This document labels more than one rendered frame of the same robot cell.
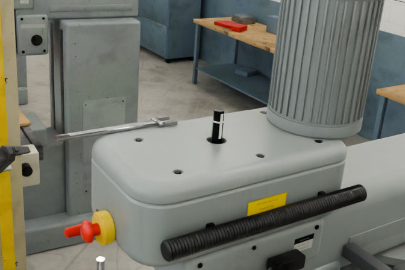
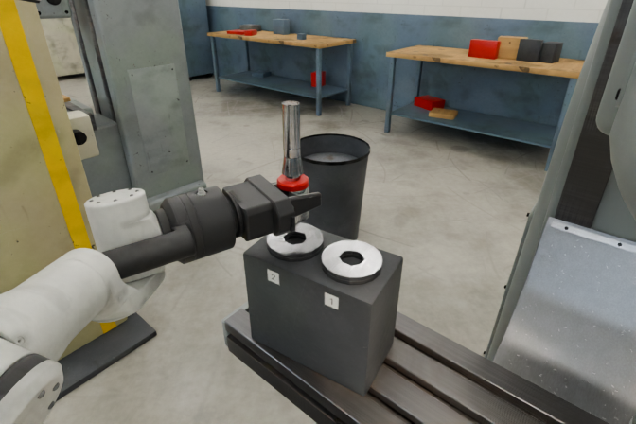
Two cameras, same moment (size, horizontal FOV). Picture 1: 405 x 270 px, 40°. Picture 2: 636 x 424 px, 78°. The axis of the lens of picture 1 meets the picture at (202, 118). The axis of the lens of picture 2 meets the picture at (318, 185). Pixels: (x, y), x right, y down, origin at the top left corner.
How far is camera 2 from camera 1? 1.21 m
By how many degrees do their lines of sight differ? 16
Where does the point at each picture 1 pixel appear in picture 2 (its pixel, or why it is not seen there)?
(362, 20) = not seen: outside the picture
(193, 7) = (203, 28)
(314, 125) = not seen: outside the picture
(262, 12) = (265, 21)
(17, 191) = (71, 154)
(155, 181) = not seen: outside the picture
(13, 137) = (46, 78)
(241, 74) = (258, 76)
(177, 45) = (195, 63)
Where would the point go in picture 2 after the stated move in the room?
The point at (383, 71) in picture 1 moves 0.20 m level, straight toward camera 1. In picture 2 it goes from (379, 47) to (379, 49)
